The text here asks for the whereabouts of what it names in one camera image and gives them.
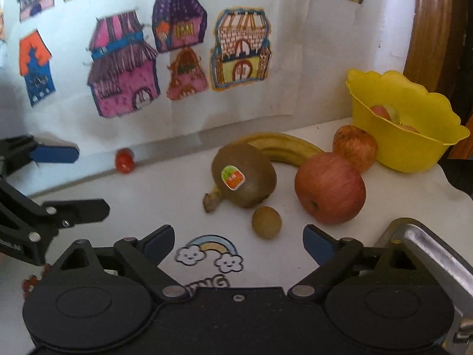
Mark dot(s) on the yellow plastic bowl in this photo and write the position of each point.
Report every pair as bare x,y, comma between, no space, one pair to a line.
406,148

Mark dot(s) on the paper with house drawings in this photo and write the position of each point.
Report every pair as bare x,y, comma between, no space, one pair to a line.
122,92

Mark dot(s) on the brown wooden door jamb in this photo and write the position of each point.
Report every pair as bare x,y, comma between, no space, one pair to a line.
436,26

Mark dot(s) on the small round brown fruit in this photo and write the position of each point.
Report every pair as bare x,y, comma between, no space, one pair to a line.
266,223

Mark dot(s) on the metal tray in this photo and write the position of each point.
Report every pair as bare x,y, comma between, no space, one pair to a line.
436,255

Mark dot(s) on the pale red apple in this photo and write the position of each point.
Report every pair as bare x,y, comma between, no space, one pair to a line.
380,112
410,129

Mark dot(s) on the large red apple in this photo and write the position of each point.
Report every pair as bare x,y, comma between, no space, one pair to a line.
329,188

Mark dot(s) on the brown kiwi with sticker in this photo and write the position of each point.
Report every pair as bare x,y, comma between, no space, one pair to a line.
251,170

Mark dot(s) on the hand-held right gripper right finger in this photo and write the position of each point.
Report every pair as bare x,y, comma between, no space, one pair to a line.
317,244

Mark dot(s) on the small red apple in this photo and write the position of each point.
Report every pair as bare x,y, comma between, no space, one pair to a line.
354,148

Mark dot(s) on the yellow banana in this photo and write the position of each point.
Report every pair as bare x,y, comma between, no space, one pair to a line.
284,149

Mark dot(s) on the white printed tablecloth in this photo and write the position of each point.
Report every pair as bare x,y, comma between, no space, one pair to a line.
166,192

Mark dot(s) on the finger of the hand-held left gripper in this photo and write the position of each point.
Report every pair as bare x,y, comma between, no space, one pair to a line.
81,210
55,153

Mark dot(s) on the red cherry tomato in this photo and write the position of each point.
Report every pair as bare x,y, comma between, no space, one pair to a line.
125,161

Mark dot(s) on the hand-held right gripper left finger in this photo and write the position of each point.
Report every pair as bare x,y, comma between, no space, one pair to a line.
159,243

